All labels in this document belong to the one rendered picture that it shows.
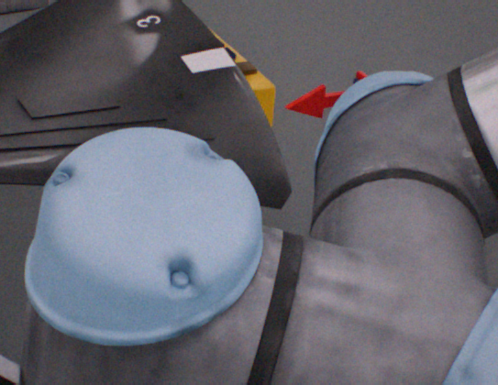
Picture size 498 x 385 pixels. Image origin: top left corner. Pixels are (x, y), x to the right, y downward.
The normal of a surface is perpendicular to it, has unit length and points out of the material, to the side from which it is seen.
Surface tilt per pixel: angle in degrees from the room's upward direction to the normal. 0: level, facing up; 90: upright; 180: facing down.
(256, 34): 90
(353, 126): 42
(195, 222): 17
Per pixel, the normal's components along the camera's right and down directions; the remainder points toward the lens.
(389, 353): 0.11, -0.22
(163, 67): 0.22, -0.68
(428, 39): 0.47, 0.50
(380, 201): -0.23, -0.84
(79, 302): -0.54, 0.49
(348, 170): -0.60, -0.71
